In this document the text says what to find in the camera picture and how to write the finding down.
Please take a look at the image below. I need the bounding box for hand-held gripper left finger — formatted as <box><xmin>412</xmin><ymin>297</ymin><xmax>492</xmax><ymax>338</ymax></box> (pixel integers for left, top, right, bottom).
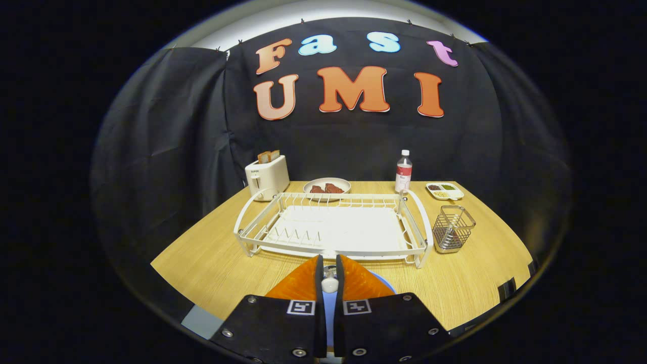
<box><xmin>210</xmin><ymin>254</ymin><xmax>327</xmax><ymax>362</ymax></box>

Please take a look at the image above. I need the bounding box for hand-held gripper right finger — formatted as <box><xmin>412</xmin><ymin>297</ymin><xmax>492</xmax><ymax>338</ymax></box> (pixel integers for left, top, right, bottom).
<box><xmin>334</xmin><ymin>254</ymin><xmax>450</xmax><ymax>362</ymax></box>

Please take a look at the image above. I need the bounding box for white dish rack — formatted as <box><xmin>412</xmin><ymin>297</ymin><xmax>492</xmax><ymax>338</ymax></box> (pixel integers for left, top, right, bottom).
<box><xmin>234</xmin><ymin>190</ymin><xmax>434</xmax><ymax>269</ymax></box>

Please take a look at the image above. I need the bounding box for light blue plate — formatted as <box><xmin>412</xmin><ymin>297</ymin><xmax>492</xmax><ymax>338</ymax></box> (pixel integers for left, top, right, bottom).
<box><xmin>322</xmin><ymin>269</ymin><xmax>398</xmax><ymax>350</ymax></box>

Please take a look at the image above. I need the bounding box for metal wire basket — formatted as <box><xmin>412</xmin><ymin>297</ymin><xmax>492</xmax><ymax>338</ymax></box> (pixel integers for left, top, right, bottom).
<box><xmin>433</xmin><ymin>205</ymin><xmax>477</xmax><ymax>254</ymax></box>

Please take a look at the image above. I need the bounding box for beige round dish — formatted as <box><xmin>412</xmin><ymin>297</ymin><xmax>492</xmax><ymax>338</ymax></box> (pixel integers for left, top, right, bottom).
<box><xmin>303</xmin><ymin>177</ymin><xmax>351</xmax><ymax>202</ymax></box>

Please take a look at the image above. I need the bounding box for white divided condiment dish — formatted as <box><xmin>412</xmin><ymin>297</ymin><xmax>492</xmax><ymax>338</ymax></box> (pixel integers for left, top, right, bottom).
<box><xmin>426</xmin><ymin>182</ymin><xmax>465</xmax><ymax>201</ymax></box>

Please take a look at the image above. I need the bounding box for cream toaster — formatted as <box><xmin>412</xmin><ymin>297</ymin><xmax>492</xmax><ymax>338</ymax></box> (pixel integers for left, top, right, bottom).
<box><xmin>245</xmin><ymin>154</ymin><xmax>291</xmax><ymax>202</ymax></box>

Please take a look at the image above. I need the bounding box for clear bottle red label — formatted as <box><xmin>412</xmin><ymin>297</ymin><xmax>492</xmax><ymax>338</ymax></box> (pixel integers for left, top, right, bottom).
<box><xmin>395</xmin><ymin>150</ymin><xmax>413</xmax><ymax>195</ymax></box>

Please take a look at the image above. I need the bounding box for black tape patch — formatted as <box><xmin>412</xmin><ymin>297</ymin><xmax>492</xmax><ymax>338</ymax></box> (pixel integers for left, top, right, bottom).
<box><xmin>498</xmin><ymin>277</ymin><xmax>517</xmax><ymax>302</ymax></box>

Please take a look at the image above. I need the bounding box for black backdrop cloth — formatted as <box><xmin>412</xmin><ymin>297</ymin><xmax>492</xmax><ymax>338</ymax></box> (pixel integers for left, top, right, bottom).
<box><xmin>91</xmin><ymin>17</ymin><xmax>572</xmax><ymax>324</ymax></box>

